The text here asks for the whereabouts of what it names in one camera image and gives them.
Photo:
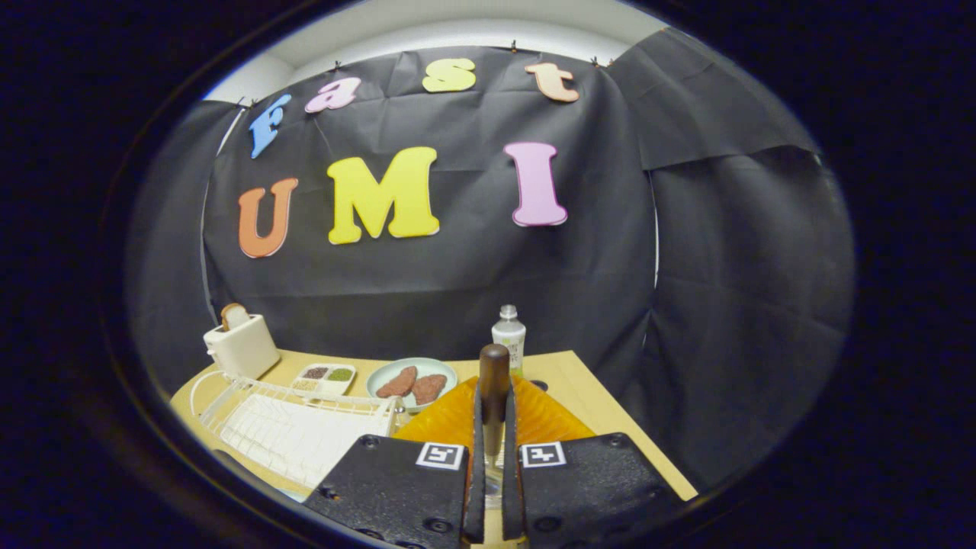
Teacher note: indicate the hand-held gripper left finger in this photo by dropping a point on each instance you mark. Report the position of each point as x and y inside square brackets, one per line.
[476, 488]

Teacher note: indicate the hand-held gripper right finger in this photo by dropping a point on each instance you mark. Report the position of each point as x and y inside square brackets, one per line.
[509, 488]

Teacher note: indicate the white dish rack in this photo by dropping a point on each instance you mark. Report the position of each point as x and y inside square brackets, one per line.
[297, 442]

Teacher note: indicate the pale green plate with meat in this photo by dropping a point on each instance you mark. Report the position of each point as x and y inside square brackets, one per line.
[435, 364]

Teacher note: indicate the white divided sauce dish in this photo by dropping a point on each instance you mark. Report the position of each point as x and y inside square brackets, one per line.
[305, 385]

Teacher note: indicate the brown meat piece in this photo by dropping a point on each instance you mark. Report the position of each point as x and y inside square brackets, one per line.
[396, 383]
[429, 389]

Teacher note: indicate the green drink bottle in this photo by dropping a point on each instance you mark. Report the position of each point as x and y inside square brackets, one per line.
[509, 335]

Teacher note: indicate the white toaster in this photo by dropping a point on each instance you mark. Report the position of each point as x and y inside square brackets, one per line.
[244, 349]

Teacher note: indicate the bread slice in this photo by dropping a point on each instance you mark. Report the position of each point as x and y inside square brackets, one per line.
[234, 315]

